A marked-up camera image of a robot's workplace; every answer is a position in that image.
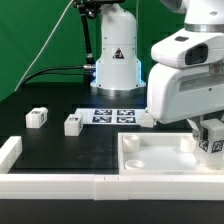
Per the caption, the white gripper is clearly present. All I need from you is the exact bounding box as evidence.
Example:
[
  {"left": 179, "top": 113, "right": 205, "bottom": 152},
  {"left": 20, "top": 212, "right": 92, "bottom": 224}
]
[{"left": 147, "top": 64, "right": 224, "bottom": 140}]

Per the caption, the white square tabletop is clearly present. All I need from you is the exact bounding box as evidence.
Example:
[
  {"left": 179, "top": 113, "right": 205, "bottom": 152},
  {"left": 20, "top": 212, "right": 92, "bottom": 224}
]
[{"left": 118, "top": 133, "right": 224, "bottom": 175}]

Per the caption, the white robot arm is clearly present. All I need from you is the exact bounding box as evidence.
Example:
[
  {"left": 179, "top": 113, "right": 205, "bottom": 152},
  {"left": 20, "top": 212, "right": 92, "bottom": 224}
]
[{"left": 91, "top": 0, "right": 224, "bottom": 140}]

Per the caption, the fiducial marker sheet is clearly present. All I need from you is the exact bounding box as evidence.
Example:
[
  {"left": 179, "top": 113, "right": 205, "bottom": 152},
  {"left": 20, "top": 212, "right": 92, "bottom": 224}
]
[{"left": 75, "top": 108, "right": 144, "bottom": 125}]

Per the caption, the white U-shaped fence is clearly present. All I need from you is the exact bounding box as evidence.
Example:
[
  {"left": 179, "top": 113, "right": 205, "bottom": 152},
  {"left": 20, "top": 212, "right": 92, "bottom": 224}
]
[{"left": 0, "top": 136, "right": 224, "bottom": 200}]

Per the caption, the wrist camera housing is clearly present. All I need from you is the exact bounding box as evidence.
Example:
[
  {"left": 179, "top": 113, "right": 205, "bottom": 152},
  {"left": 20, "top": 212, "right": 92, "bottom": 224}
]
[{"left": 151, "top": 29, "right": 224, "bottom": 68}]

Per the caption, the black cable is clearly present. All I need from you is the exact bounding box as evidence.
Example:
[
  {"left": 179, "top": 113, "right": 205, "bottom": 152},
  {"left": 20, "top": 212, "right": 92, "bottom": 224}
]
[{"left": 22, "top": 64, "right": 98, "bottom": 86}]

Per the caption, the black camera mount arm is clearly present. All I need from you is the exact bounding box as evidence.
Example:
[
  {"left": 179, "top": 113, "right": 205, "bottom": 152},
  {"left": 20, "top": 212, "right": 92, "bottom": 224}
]
[{"left": 73, "top": 0, "right": 125, "bottom": 64}]

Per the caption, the white cable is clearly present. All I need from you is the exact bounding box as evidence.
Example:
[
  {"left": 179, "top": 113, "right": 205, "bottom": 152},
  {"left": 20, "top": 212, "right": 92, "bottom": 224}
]
[{"left": 13, "top": 0, "right": 75, "bottom": 93}]

